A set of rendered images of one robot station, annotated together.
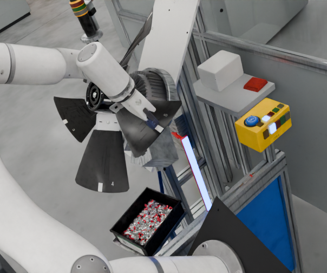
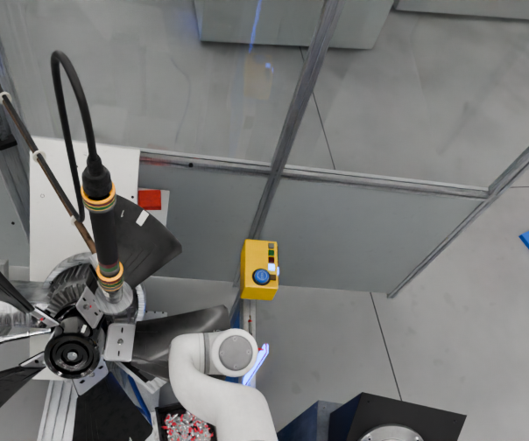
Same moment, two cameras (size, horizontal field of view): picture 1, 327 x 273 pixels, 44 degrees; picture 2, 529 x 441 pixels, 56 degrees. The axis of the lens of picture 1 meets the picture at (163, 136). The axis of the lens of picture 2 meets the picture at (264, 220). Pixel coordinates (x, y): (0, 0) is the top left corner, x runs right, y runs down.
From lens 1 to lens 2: 116 cm
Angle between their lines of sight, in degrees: 56
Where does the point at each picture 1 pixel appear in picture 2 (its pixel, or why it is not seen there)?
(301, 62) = (209, 166)
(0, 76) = not seen: outside the picture
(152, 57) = (61, 238)
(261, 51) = (149, 159)
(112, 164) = (120, 418)
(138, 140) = not seen: hidden behind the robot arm
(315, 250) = not seen: hidden behind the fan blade
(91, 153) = (85, 429)
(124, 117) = (153, 361)
